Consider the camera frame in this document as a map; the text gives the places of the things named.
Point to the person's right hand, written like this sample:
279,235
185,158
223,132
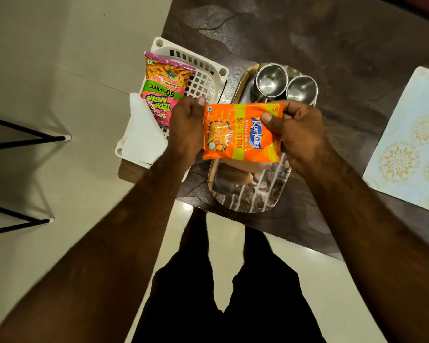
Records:
302,139

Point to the person's left hand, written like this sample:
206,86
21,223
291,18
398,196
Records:
185,128

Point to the person's left fingers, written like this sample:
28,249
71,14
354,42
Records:
198,102

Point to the person's right thumb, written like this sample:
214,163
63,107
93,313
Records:
271,123

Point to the orange snack packet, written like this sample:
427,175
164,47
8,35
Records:
237,133

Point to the person's left forearm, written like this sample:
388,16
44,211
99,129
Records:
103,253

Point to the person's right forearm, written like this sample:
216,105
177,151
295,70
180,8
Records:
375,246

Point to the white plastic basket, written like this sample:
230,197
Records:
208,72

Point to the pink snack packet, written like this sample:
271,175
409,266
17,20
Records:
164,85

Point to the steel cup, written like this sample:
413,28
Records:
271,80
302,89

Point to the white paper napkin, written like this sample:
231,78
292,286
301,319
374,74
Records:
143,135

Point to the steel serving tray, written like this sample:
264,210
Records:
252,196

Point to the person's right leg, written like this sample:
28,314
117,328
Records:
255,244

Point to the person's leg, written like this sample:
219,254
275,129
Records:
255,244
196,235

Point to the person's left leg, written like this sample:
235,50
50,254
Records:
196,235

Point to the pale floral placemat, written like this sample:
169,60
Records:
411,146

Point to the black metal furniture leg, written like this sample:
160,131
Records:
28,140
25,225

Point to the person's black shorts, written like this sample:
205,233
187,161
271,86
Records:
264,303

